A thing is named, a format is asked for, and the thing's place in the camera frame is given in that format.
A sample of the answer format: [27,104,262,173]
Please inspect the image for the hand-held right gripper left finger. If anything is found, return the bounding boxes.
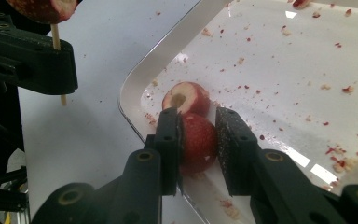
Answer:
[144,106,185,197]

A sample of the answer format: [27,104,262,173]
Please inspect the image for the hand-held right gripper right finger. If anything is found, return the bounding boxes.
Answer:
[214,106,262,197]

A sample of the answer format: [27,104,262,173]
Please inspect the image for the metal tray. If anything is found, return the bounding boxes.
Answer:
[117,0,358,224]

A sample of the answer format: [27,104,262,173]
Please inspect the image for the thin wooden skewer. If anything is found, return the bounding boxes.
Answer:
[49,23,68,107]

